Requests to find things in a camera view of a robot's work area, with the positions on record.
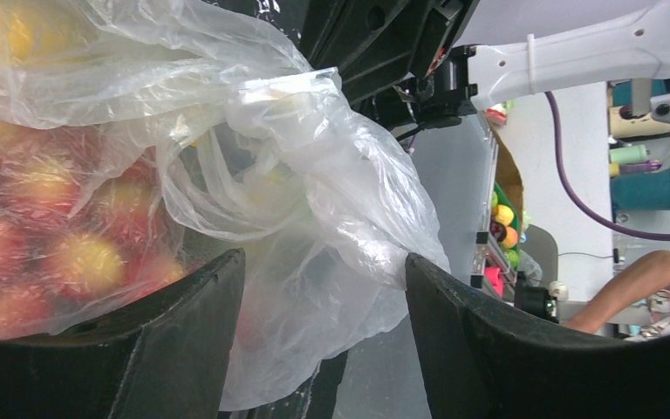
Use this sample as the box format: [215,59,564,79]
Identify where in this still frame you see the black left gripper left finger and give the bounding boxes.
[0,249,246,418]

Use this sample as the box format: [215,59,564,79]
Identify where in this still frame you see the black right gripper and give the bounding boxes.
[299,1,478,129]

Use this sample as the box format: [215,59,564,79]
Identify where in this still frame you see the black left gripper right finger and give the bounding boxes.
[405,253,670,418]

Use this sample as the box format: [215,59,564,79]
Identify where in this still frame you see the red lychee bunch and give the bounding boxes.
[0,120,187,340]

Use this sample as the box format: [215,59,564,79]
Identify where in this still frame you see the clear plastic bag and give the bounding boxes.
[0,1,448,410]

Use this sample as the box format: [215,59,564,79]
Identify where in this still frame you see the yellow fake banana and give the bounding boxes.
[0,1,98,63]

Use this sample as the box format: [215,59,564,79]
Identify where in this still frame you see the bare human forearm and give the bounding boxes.
[564,250,670,334]

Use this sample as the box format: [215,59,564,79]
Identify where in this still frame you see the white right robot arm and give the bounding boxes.
[299,1,670,132]

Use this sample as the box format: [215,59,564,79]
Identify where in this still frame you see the box of coloured balls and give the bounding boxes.
[489,182,526,269]

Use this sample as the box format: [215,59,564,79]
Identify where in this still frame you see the teal thread spool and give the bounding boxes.
[610,168,670,211]

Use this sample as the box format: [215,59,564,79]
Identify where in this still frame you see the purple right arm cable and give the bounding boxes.
[544,91,670,243]

